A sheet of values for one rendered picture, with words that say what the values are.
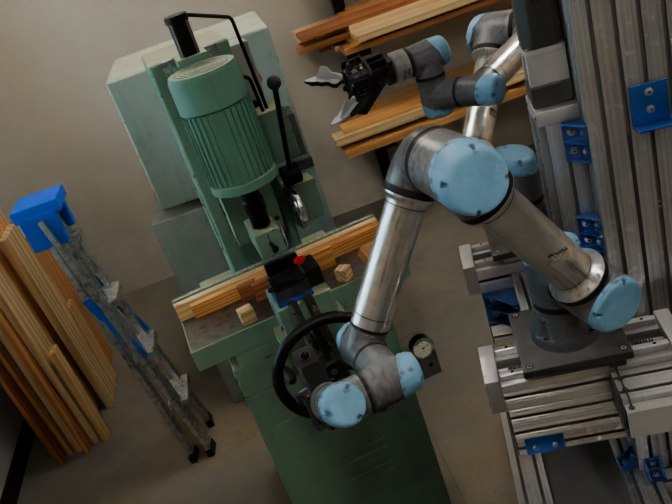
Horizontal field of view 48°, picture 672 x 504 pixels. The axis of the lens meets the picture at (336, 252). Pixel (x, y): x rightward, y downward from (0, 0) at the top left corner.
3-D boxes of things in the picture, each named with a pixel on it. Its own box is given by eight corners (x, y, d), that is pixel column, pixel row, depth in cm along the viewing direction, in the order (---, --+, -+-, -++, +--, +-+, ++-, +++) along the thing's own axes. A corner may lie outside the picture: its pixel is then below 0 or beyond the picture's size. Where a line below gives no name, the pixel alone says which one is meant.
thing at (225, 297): (196, 319, 199) (190, 307, 198) (195, 316, 201) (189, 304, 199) (404, 227, 209) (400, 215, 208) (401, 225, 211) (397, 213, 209)
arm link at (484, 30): (482, 189, 197) (516, -2, 205) (433, 188, 206) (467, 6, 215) (501, 202, 206) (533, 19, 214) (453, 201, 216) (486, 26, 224)
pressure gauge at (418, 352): (417, 368, 201) (410, 344, 197) (411, 361, 204) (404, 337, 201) (438, 358, 202) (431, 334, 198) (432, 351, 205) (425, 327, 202)
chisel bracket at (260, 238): (265, 265, 196) (254, 237, 192) (253, 246, 208) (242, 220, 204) (291, 254, 197) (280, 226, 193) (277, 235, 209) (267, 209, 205)
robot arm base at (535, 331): (592, 304, 168) (586, 267, 164) (610, 343, 155) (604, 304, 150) (525, 318, 171) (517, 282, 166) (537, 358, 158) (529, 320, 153)
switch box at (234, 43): (246, 102, 211) (226, 47, 204) (239, 96, 220) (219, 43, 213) (266, 94, 212) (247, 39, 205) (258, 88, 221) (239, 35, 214)
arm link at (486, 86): (570, 36, 208) (499, 118, 178) (533, 40, 215) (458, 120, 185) (563, -5, 203) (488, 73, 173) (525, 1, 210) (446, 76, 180)
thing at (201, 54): (187, 88, 188) (160, 21, 180) (183, 83, 195) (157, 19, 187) (217, 77, 189) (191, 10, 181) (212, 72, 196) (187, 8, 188)
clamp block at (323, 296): (287, 343, 182) (275, 313, 178) (274, 318, 194) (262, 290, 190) (342, 318, 184) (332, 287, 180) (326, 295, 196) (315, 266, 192)
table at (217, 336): (204, 392, 179) (195, 373, 177) (186, 334, 206) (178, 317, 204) (428, 290, 189) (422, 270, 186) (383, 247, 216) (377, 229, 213)
